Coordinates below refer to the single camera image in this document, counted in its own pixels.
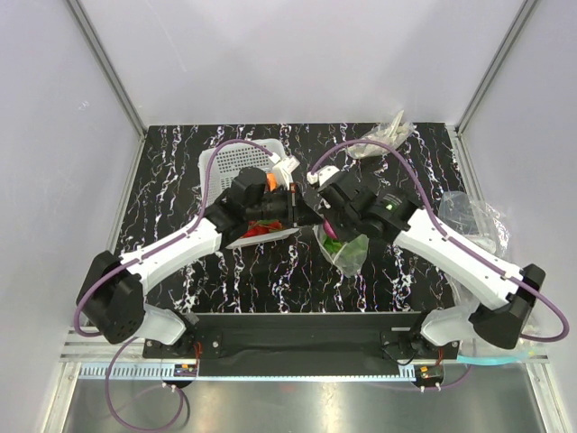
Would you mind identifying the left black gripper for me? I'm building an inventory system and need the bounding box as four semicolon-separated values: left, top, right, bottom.
246;184;324;230

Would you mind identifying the purple onion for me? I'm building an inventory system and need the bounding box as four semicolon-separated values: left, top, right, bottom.
323;220;338;240

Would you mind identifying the green lettuce head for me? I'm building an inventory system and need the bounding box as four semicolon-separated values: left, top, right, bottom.
323;235;369;274

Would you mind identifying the zip bag with white slices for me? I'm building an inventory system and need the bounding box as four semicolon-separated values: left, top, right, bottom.
313;225;369;278

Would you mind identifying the white perforated plastic basket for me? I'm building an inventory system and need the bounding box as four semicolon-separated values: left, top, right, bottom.
197;138;303;252

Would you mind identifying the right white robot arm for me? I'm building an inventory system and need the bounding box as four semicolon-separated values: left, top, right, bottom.
307;166;545;358

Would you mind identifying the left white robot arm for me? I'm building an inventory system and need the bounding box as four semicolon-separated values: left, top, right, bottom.
75;168;322;357

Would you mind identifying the back bag of slices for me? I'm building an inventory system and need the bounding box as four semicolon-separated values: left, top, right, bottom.
346;110;416;160

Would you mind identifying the blue-zip bag of slices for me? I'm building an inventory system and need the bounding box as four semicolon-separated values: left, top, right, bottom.
453;318;546;366

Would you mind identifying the orange papaya slice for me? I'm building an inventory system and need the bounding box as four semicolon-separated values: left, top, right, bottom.
266;172;279;191

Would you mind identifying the red cherry bunch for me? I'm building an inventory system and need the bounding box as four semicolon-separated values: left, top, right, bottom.
243;220;284;238

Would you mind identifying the crumpled clear bags pile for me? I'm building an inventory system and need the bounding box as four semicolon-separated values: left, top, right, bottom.
438;191;511;262

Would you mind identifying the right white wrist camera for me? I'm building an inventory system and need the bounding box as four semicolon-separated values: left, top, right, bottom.
307;165;340;188

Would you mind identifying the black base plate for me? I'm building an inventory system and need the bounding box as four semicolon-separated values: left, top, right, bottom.
142;312;440;361

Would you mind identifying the white slotted cable duct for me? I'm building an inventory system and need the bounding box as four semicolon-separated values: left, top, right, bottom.
78;363;418;382

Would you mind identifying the right aluminium frame post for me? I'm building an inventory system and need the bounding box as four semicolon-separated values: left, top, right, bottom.
454;0;540;136

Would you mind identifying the aluminium frame post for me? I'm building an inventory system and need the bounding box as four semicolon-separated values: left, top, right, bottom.
454;0;540;136
63;0;148;139

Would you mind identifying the left aluminium frame post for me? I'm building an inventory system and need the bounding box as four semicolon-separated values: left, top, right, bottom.
63;0;148;139

